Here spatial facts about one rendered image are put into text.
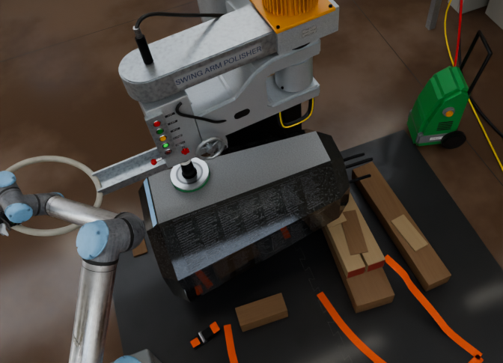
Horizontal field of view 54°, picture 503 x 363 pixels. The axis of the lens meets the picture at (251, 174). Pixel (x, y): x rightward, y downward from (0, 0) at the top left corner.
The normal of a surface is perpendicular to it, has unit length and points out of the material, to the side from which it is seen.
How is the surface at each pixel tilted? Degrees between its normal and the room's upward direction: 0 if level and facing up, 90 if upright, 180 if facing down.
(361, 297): 0
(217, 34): 0
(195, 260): 45
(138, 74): 0
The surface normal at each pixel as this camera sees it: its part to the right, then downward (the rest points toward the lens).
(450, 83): -0.64, -0.40
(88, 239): -0.58, -0.09
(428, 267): -0.11, -0.56
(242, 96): 0.43, 0.72
